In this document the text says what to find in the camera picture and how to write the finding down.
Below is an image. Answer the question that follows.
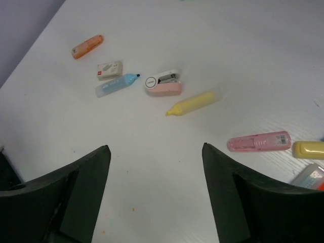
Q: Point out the clear capped highlighter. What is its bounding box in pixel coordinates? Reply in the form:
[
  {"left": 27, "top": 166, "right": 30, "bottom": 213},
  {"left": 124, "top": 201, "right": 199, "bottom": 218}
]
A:
[{"left": 291, "top": 163, "right": 323, "bottom": 191}]

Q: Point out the pink correction tape dispenser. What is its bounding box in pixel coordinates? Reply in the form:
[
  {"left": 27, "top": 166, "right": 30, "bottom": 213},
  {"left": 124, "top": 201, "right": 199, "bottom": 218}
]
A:
[{"left": 227, "top": 131, "right": 292, "bottom": 152}]

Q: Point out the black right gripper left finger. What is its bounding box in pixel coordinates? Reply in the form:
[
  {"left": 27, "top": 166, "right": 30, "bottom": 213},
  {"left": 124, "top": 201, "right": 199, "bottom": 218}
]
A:
[{"left": 1, "top": 145, "right": 111, "bottom": 242}]

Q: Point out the yellow highlighter pen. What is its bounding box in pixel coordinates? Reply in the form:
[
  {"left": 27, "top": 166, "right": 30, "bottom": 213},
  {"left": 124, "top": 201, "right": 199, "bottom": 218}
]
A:
[{"left": 166, "top": 85, "right": 224, "bottom": 116}]

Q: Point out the blue highlighter pen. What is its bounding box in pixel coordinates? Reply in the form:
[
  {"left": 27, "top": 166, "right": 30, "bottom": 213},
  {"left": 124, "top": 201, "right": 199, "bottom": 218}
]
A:
[{"left": 95, "top": 74, "right": 141, "bottom": 98}]

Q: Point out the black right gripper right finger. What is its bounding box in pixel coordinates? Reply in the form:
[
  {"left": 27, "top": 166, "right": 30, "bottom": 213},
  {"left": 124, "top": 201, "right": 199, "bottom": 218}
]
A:
[{"left": 202, "top": 143, "right": 323, "bottom": 242}]

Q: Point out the yellow highlighter cap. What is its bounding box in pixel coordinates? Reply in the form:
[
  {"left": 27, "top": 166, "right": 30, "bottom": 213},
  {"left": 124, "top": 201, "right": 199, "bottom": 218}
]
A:
[{"left": 293, "top": 141, "right": 324, "bottom": 160}]

